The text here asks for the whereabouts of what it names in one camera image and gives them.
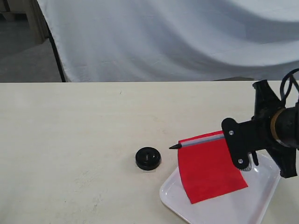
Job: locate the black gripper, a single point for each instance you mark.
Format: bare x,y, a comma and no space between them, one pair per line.
274,128

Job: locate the red flag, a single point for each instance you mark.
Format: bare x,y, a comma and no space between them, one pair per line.
205,167

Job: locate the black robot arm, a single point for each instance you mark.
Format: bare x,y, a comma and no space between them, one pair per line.
273,127

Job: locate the black round flag base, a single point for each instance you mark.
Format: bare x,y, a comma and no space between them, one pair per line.
148,158

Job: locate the white square plastic tray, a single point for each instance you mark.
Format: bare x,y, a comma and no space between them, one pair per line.
246,206

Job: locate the white backdrop cloth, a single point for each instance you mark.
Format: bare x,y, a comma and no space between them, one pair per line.
174,40

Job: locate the black backdrop stand pole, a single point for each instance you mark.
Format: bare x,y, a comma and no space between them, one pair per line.
56,55

